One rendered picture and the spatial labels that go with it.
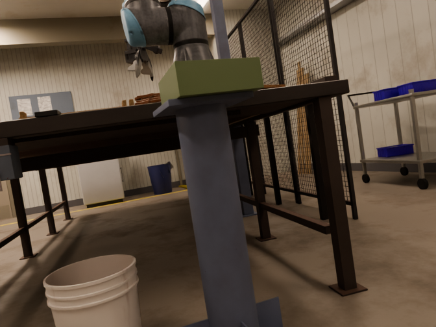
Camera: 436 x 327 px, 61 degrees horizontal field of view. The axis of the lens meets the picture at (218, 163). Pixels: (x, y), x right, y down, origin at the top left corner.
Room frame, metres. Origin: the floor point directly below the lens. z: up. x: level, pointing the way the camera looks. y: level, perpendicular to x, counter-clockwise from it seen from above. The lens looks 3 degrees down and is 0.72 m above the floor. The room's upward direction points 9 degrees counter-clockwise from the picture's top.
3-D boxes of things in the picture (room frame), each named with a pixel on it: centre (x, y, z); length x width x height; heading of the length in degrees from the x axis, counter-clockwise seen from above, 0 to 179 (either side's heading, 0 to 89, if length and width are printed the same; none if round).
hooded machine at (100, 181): (6.44, 2.06, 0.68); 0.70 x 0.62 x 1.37; 109
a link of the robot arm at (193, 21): (1.23, 0.03, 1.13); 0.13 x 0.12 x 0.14; 104
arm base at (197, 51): (1.23, 0.03, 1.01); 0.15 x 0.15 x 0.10
